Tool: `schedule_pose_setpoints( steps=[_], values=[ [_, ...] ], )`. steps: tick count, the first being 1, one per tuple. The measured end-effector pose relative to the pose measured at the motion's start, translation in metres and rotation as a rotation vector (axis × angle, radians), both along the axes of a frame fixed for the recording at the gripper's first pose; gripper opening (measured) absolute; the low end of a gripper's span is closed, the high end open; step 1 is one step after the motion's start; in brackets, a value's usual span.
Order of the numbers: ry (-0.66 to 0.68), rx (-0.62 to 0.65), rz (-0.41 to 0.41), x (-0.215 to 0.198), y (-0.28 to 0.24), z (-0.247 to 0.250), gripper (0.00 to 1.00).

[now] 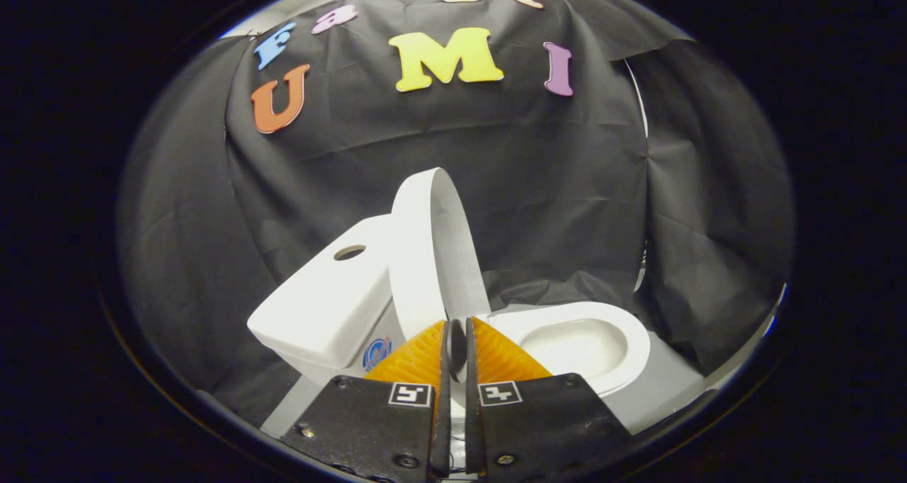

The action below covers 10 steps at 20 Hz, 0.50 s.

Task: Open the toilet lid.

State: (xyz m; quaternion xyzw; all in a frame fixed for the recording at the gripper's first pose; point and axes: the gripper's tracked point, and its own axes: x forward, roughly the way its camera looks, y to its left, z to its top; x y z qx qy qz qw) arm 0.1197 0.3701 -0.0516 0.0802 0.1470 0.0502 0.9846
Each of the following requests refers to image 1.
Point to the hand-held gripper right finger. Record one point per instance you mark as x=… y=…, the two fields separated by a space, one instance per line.
x=538 y=426

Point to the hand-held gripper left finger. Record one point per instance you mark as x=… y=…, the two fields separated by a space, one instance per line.
x=368 y=426

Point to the white toilet lid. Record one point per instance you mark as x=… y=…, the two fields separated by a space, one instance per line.
x=418 y=256

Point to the white ceramic toilet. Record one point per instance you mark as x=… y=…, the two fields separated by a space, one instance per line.
x=326 y=306

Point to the black backdrop cloth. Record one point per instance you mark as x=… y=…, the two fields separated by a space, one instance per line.
x=553 y=185

